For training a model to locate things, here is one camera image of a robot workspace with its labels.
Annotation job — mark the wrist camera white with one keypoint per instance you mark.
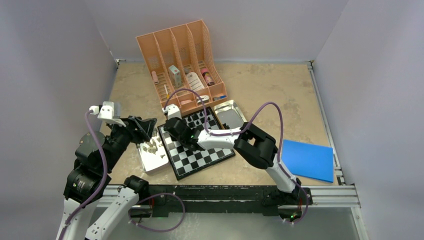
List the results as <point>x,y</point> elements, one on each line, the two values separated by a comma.
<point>108,112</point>
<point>172,111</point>

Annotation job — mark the white green carton box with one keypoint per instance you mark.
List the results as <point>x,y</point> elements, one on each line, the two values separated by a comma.
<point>175,76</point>

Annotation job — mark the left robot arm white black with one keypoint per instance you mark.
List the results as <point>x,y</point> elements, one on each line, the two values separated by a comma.
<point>96,156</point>

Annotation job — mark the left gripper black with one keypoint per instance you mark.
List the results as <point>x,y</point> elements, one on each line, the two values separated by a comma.
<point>145,125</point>

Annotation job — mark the white paper pack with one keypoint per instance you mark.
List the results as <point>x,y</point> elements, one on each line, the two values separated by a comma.
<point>194,82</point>

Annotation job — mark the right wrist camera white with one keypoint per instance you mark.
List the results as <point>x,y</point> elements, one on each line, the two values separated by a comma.
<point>172,111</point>

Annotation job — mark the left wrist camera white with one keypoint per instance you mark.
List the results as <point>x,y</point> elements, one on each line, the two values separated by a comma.
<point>108,112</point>

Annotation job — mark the blue foam pad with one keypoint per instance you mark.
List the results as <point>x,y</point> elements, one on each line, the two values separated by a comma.
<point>309,160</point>

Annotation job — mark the black metal base rail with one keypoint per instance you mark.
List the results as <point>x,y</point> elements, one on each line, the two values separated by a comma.
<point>245,199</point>

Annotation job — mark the pile of white chess pieces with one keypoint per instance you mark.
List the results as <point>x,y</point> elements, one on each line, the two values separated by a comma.
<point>154,147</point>

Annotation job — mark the peach plastic desk organizer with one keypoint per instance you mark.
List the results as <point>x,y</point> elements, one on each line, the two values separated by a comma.
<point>188,47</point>

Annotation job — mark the yellow white pen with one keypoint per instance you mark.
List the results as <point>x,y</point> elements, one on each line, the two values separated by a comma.
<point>165,86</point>

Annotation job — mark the silver metal tin tray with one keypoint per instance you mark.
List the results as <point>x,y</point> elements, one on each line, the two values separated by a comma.
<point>151,165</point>

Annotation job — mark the pink bottle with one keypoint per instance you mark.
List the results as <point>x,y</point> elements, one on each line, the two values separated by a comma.
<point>207,77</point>

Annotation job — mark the white stapler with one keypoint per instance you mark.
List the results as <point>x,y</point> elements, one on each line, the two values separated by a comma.
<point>204,99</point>

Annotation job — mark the blue grey small object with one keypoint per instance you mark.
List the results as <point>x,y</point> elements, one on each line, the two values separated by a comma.
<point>216,98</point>

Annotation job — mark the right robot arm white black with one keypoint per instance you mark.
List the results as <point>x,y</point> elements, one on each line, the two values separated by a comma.
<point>256,146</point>

